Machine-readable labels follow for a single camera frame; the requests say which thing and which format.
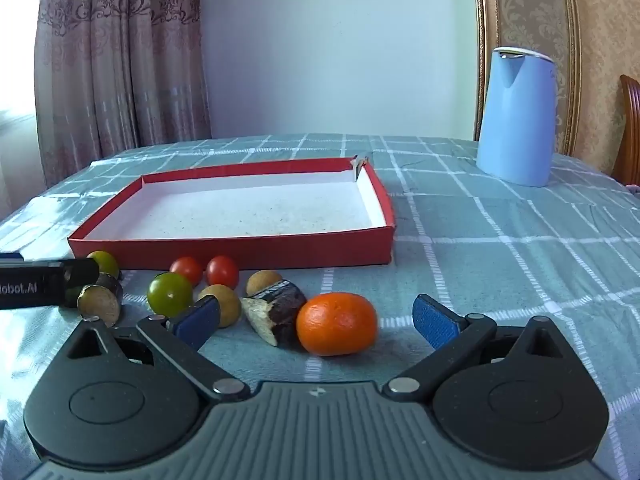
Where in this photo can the red cardboard box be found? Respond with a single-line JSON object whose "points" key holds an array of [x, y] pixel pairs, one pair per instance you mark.
{"points": [[250, 205]]}

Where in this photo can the short sugarcane piece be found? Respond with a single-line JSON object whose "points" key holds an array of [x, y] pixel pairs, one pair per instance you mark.
{"points": [[100, 302]]}

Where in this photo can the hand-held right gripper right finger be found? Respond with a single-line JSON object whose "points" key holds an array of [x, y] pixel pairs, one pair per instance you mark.
{"points": [[435, 322]]}

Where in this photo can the red cherry tomato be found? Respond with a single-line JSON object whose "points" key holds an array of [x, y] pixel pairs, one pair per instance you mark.
{"points": [[222, 271], [187, 269]]}

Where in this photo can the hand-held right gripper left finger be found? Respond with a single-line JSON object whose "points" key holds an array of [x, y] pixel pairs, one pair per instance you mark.
{"points": [[200, 317]]}

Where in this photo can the dark square block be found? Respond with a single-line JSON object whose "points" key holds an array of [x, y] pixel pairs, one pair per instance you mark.
{"points": [[280, 310]]}

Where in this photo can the pink patterned curtain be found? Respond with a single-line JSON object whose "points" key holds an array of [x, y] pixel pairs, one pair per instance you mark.
{"points": [[120, 60]]}

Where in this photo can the tan longan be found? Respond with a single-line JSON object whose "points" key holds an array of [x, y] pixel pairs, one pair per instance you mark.
{"points": [[262, 281], [226, 305]]}

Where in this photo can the orange mandarin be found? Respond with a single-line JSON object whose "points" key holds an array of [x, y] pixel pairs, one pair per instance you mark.
{"points": [[336, 324]]}

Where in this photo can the green tomato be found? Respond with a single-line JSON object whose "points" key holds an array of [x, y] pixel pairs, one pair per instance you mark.
{"points": [[107, 262]]}

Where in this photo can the wooden chair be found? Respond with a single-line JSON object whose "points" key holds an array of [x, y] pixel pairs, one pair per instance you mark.
{"points": [[629, 130]]}

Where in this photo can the gold framed wall panel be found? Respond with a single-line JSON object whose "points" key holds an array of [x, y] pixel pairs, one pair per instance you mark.
{"points": [[530, 10]]}

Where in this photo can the green cylinder toy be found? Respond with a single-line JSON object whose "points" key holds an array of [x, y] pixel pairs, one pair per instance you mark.
{"points": [[167, 292]]}

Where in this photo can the blue kettle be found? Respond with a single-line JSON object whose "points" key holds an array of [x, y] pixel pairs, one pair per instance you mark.
{"points": [[517, 120]]}

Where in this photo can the green checked tablecloth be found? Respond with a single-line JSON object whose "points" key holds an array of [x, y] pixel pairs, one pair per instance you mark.
{"points": [[500, 260]]}

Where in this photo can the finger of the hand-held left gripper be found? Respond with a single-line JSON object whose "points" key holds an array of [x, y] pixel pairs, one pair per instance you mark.
{"points": [[80, 272], [10, 257]]}

